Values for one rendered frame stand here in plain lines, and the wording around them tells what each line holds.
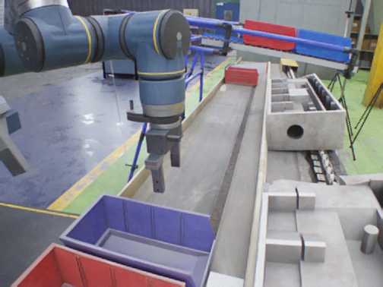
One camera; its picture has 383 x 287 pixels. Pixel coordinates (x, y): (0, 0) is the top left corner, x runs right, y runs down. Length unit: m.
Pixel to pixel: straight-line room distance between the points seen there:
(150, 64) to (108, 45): 0.13
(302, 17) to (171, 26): 7.29
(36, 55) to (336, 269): 0.71
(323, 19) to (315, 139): 6.61
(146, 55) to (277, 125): 0.91
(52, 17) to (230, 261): 0.73
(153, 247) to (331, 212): 0.50
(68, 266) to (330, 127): 1.20
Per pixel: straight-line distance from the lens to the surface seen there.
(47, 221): 1.66
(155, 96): 0.58
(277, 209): 0.74
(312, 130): 1.37
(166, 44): 0.55
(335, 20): 7.92
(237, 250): 0.83
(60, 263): 0.71
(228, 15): 11.41
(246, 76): 2.76
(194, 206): 0.96
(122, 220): 0.82
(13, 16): 1.20
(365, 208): 0.77
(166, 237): 0.79
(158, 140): 0.60
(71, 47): 0.60
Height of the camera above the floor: 1.36
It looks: 26 degrees down
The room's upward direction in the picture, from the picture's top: 1 degrees clockwise
